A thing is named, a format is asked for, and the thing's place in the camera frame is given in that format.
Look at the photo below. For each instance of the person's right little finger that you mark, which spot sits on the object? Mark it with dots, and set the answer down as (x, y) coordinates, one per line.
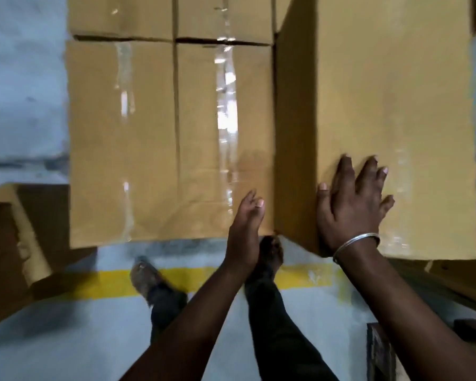
(386, 206)

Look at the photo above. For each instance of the person's left fingers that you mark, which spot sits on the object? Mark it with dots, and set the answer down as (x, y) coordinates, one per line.
(252, 206)

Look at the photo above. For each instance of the person's right forearm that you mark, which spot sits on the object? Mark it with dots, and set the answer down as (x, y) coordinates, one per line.
(404, 313)

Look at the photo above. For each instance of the open brown cardboard box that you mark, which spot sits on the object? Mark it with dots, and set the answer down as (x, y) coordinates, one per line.
(20, 249)

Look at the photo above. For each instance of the person's left forearm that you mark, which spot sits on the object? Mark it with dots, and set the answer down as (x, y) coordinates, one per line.
(198, 313)

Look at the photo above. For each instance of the person's leg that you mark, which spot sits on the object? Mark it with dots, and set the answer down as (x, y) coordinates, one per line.
(167, 309)
(281, 333)

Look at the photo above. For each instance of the person's right middle finger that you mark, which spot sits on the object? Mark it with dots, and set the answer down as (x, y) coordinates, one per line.
(366, 174)

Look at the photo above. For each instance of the person's right foot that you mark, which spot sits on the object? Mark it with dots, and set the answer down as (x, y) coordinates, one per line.
(270, 255)

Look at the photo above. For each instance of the person's left sandal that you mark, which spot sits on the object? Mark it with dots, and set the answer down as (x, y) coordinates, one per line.
(144, 277)

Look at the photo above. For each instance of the large tall cardboard box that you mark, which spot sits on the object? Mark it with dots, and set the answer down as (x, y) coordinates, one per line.
(396, 115)

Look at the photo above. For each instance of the person's right leg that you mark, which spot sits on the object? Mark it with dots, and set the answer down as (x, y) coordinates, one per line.
(281, 333)

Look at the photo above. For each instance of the person's right thumb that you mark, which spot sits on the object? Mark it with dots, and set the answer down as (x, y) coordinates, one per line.
(323, 206)

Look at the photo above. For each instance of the person's left leg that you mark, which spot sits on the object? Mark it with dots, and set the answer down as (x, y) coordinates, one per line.
(167, 309)

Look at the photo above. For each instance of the person's right hand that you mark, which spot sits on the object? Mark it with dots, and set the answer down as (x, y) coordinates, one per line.
(351, 218)

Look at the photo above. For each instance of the person's left hand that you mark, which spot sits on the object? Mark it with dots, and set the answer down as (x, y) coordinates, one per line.
(242, 234)

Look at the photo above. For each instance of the taped cardboard box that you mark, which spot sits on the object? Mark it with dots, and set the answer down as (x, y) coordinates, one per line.
(224, 17)
(222, 134)
(123, 142)
(121, 15)

